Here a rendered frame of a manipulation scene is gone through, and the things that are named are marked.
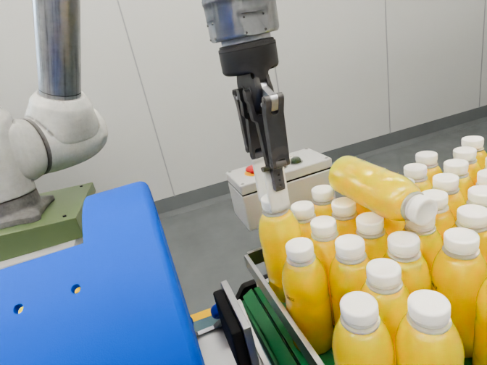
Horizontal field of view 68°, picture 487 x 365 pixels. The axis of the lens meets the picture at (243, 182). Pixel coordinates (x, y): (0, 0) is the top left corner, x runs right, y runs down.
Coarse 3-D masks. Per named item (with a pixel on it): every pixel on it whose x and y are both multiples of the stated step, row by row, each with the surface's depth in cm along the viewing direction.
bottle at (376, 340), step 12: (336, 324) 40; (384, 324) 38; (336, 336) 39; (348, 336) 38; (360, 336) 37; (372, 336) 37; (384, 336) 37; (336, 348) 39; (348, 348) 37; (360, 348) 37; (372, 348) 37; (384, 348) 37; (336, 360) 39; (348, 360) 38; (360, 360) 37; (372, 360) 37; (384, 360) 37
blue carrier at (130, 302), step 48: (144, 192) 36; (96, 240) 31; (144, 240) 31; (0, 288) 28; (48, 288) 28; (96, 288) 29; (144, 288) 29; (0, 336) 26; (48, 336) 27; (96, 336) 27; (144, 336) 28; (192, 336) 29
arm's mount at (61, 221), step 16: (48, 192) 108; (64, 192) 105; (80, 192) 102; (48, 208) 92; (64, 208) 90; (80, 208) 89; (32, 224) 82; (48, 224) 81; (64, 224) 82; (80, 224) 84; (0, 240) 79; (16, 240) 80; (32, 240) 81; (48, 240) 82; (64, 240) 83; (0, 256) 80; (16, 256) 81
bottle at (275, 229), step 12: (264, 216) 55; (276, 216) 53; (288, 216) 54; (264, 228) 54; (276, 228) 53; (288, 228) 53; (300, 228) 56; (264, 240) 55; (276, 240) 53; (264, 252) 56; (276, 252) 54; (276, 264) 55; (276, 276) 56; (276, 288) 58
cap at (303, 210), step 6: (294, 204) 61; (300, 204) 61; (306, 204) 60; (312, 204) 60; (294, 210) 59; (300, 210) 59; (306, 210) 59; (312, 210) 59; (300, 216) 59; (306, 216) 59; (312, 216) 60
